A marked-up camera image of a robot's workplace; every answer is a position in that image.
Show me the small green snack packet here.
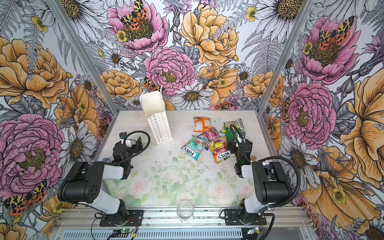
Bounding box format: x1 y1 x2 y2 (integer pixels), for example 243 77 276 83
224 119 245 132

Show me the white printed paper bag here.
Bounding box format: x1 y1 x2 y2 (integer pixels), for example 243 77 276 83
140 91 173 145

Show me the purple Fox's berries packet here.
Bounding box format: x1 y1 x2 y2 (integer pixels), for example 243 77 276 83
198 127 220 142

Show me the green Fox's candy packet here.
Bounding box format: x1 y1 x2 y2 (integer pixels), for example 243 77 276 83
219 128 239 143

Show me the orange snack packet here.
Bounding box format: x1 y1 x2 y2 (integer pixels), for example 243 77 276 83
194 117 212 133

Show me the teal Fox's candy packet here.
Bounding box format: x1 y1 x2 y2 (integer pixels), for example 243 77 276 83
181 136 209 161

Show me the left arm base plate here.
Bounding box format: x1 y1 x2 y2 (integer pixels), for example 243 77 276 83
99 210 144 227

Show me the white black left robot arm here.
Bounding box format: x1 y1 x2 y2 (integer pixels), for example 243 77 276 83
57 131 151 227

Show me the yellow red Fox's packet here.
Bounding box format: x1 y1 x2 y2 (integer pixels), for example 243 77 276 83
208 137 232 164

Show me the clear glass cup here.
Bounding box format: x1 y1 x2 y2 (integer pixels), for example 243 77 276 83
177 201 194 223

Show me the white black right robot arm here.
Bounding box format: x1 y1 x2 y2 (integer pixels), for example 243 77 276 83
224 133 293 226

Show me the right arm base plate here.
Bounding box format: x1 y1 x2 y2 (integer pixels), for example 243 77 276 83
220 209 267 226

